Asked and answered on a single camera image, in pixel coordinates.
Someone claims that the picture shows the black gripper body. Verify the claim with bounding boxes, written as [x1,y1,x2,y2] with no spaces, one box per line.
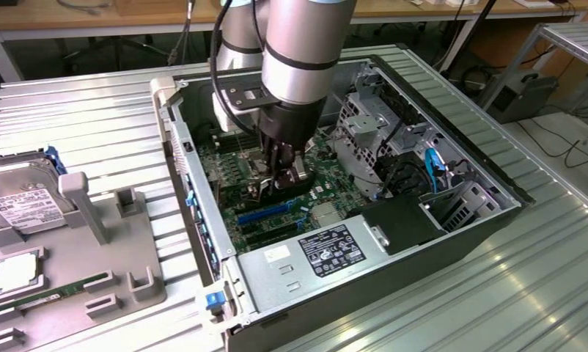
[257,98,327,152]

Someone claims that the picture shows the CPU socket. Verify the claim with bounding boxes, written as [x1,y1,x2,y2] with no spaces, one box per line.
[239,152,270,180]

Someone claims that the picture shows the green motherboard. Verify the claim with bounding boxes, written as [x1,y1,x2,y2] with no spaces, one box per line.
[194,122,369,254]

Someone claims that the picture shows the thin locking lever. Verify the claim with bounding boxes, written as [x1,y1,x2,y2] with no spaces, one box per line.
[231,130,249,157]

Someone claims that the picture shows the silver chipset heatsink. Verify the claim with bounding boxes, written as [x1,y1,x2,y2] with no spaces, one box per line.
[310,204,346,229]

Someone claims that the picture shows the blue expansion slot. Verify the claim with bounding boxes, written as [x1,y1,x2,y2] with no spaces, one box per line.
[235,202,295,227]

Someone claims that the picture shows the metal disk bay cage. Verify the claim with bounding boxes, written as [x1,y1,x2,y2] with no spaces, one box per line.
[330,90,437,201]

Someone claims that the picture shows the black expansion slot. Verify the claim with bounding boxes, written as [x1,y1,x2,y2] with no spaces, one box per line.
[243,222,299,247]

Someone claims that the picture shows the black fan shroud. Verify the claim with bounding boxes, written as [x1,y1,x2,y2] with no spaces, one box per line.
[358,193,446,257]

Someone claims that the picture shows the grey power supply unit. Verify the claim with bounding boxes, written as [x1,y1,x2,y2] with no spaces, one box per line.
[234,214,393,317]

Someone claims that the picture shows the open black PC case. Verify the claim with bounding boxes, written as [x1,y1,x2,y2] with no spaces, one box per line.
[149,54,537,352]

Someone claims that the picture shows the blue case latch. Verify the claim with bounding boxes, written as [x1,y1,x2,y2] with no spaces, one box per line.
[203,290,226,309]

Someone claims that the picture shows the black tripod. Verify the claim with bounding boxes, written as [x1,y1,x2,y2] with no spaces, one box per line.
[59,33,173,69]

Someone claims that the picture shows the wooden desk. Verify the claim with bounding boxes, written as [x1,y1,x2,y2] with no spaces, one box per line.
[0,0,588,84]

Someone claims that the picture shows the blue disk carrier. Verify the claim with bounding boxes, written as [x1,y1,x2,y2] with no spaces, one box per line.
[38,145,70,177]

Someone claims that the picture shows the black box on floor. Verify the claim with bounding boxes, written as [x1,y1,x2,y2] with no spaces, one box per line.
[485,72,559,125]

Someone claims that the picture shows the silver hard disk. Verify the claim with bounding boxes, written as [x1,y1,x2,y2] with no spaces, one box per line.
[0,153,78,236]

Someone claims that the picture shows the grey parts rack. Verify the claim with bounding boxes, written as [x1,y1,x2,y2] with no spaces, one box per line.
[0,172,167,352]

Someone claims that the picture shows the green RAM stick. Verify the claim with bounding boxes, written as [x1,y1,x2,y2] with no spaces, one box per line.
[0,273,107,318]

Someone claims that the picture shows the metal slat side table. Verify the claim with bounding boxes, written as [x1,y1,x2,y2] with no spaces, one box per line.
[510,22,588,98]

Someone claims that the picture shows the silver CPU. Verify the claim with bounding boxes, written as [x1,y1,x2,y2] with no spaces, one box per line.
[0,254,38,295]

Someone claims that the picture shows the black wire bundle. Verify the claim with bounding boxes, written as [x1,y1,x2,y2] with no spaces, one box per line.
[374,155,430,197]

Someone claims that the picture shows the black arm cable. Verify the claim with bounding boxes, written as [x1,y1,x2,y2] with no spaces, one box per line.
[207,0,263,136]

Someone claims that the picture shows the blue flat wire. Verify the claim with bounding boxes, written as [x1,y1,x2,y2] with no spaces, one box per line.
[422,146,446,194]

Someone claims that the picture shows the grey hanging cable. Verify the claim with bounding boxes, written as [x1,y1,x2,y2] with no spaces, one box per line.
[171,0,198,67]

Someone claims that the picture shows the black floor cables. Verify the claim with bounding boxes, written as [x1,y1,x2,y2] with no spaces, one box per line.
[515,104,588,168]

